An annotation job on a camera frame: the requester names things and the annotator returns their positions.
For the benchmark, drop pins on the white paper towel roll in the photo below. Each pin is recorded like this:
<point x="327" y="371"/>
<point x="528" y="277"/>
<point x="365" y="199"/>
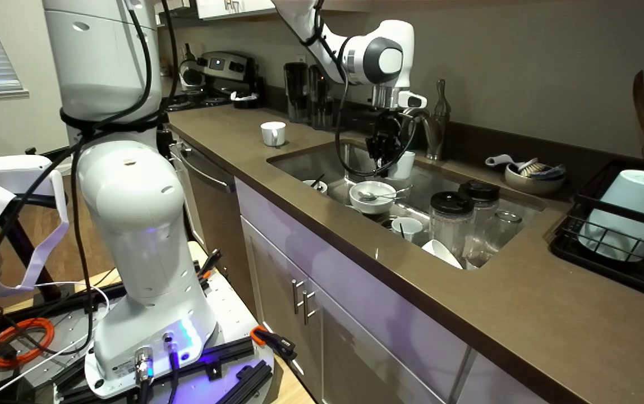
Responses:
<point x="616" y="228"/>

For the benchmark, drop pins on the clear glass large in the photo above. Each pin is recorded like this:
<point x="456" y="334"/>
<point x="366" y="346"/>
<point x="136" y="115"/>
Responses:
<point x="496" y="228"/>

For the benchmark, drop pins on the white plate in sink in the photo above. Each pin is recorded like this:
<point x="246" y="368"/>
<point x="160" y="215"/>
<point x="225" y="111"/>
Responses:
<point x="441" y="252"/>

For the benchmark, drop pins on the dark glass bottle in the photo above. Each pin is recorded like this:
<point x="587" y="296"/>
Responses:
<point x="438" y="119"/>

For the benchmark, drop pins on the clear blender jar black lid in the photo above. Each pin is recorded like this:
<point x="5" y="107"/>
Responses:
<point x="450" y="218"/>

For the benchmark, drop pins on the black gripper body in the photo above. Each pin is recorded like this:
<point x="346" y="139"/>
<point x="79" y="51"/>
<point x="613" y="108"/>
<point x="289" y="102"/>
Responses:
<point x="396" y="130"/>

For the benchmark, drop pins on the white bowl in sink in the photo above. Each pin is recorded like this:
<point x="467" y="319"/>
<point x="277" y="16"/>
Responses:
<point x="371" y="197"/>

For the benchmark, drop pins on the white mug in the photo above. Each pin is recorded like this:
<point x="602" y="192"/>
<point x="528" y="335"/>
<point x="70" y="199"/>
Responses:
<point x="403" y="166"/>
<point x="273" y="134"/>

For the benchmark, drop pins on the bowl with sponge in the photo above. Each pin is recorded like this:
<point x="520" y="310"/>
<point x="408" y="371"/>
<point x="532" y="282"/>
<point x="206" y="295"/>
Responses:
<point x="531" y="176"/>

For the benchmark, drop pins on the small white cup in sink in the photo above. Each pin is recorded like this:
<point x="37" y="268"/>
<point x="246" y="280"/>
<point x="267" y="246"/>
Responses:
<point x="408" y="228"/>

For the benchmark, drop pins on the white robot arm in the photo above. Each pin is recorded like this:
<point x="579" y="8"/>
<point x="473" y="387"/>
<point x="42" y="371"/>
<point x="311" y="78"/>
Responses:
<point x="109" y="72"/>

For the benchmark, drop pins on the black dish rack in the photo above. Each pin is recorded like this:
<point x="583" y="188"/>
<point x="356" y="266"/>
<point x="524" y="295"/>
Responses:
<point x="569" y="248"/>

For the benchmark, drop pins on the white mug front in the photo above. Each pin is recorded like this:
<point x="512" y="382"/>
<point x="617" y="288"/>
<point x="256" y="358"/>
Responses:
<point x="273" y="134"/>

